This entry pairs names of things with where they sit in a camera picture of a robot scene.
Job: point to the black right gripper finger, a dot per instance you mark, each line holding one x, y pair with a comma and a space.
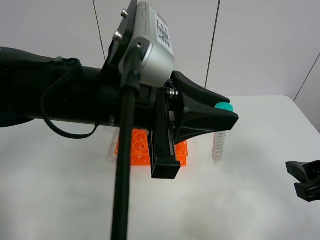
304, 172
307, 192

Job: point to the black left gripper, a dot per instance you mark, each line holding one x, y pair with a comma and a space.
127, 104

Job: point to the green-capped test tube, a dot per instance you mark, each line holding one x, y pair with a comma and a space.
219, 137

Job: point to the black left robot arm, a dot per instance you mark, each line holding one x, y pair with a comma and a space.
60, 89

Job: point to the orange test tube rack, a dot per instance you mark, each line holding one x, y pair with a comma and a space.
140, 154

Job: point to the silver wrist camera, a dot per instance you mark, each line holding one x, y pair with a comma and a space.
143, 27

